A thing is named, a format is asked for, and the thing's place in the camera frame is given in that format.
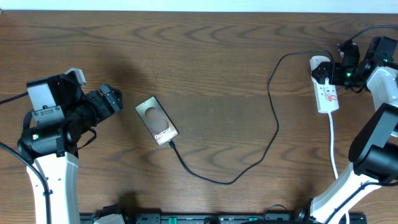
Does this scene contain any Galaxy S25 Ultra smartphone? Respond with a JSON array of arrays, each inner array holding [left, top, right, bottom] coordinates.
[[135, 96, 179, 147]]

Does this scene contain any black USB charging cable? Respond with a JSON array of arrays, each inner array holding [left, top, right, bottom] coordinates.
[[167, 49, 335, 186]]

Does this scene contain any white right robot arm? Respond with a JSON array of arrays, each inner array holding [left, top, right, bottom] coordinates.
[[298, 37, 397, 223]]

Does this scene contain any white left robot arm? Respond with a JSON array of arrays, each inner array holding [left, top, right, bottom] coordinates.
[[17, 70, 123, 223]]

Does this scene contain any white USB charger adapter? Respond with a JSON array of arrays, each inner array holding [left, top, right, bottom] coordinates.
[[310, 55, 331, 82]]

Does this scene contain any white surge protector power strip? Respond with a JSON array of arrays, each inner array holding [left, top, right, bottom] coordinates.
[[312, 78, 339, 114]]

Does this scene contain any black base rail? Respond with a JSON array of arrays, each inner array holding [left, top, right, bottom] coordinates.
[[79, 203, 368, 224]]

